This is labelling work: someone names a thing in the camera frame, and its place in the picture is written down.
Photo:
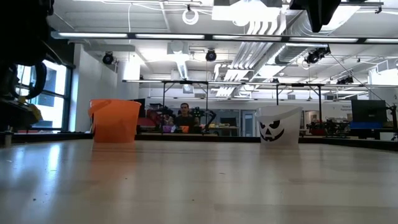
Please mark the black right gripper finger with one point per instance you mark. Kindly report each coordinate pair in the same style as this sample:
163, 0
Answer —
313, 18
326, 17

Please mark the white ceiling light panel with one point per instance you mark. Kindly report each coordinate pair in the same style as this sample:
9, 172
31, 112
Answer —
245, 11

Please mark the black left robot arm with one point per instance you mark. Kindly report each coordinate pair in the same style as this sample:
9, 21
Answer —
21, 31

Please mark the yellow tag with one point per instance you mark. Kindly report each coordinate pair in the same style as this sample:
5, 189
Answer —
35, 112

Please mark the dark framed window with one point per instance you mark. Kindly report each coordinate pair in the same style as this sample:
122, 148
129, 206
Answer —
56, 93

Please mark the person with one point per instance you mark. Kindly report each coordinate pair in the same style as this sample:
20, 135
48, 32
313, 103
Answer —
185, 119

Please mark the orange plastic bucket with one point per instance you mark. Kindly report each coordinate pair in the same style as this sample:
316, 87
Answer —
118, 124

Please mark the black hanging camera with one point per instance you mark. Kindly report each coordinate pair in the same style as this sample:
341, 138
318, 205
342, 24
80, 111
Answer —
211, 56
108, 59
345, 80

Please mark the black aluminium table frame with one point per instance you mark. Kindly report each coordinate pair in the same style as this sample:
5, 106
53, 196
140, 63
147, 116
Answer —
155, 137

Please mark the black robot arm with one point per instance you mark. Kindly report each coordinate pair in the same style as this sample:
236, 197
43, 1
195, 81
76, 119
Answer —
329, 127
164, 116
206, 116

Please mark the orange bin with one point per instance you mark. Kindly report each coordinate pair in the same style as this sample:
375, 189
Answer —
185, 128

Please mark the purple bin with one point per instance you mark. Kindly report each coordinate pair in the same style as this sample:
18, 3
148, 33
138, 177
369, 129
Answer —
168, 128

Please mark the blue desk panel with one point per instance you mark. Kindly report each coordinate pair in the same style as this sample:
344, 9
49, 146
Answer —
370, 125

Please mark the black computer monitor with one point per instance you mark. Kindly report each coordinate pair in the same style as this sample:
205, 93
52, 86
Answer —
142, 107
368, 110

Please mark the black workstation frame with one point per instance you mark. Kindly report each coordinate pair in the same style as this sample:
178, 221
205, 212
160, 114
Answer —
319, 93
163, 93

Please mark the white jack-o-lantern bucket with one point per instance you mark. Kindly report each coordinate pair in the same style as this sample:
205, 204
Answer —
289, 130

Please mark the red cabinet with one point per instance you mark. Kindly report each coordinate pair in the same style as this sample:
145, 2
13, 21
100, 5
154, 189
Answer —
144, 121

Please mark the silver ventilation duct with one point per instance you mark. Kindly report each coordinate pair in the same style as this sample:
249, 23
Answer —
342, 18

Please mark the black camera on boom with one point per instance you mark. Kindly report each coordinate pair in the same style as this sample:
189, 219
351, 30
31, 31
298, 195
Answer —
317, 55

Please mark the overhead beam with light strips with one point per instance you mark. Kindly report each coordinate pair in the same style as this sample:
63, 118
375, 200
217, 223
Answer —
209, 37

